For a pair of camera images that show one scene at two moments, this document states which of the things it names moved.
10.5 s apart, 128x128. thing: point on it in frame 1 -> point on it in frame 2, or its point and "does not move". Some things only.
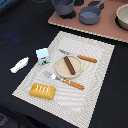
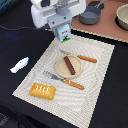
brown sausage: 72,70 does not move
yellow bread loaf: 43,92 does not move
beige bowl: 121,17 does not move
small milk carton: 43,56 -> 63,33
